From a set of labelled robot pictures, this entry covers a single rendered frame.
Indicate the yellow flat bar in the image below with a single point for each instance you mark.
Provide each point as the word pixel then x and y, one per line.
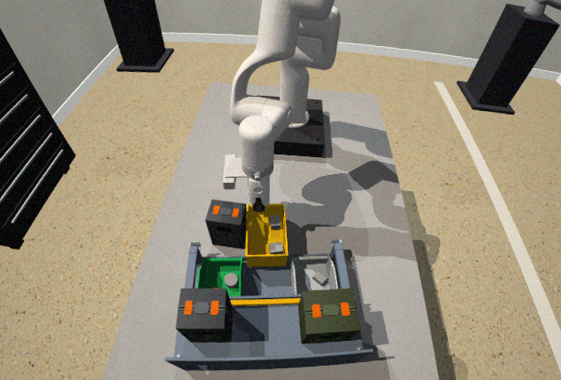
pixel 284 301

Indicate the olive green case with orange latches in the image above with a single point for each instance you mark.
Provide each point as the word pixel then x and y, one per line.
pixel 327 315

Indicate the green open bin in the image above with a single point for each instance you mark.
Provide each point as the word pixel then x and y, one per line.
pixel 212 274

